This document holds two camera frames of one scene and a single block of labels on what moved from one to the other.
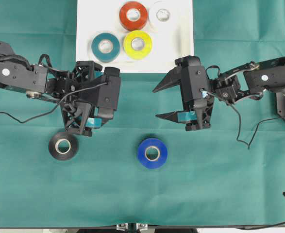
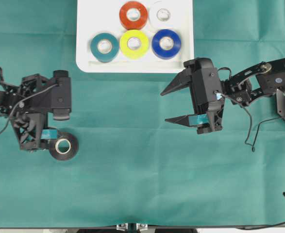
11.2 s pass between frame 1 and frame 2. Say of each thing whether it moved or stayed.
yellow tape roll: moved
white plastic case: stayed
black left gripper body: moved
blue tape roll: moved
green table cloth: stayed
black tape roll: stayed
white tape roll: stayed
